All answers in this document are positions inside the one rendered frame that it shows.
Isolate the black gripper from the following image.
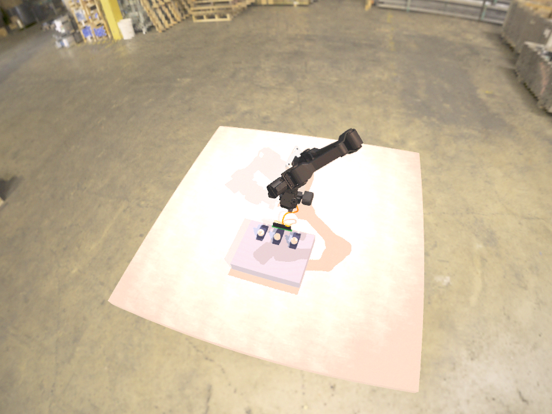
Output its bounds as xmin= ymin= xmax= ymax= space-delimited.
xmin=268 ymin=188 xmax=314 ymax=206

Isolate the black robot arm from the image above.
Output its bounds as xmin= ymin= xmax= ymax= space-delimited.
xmin=267 ymin=128 xmax=363 ymax=210

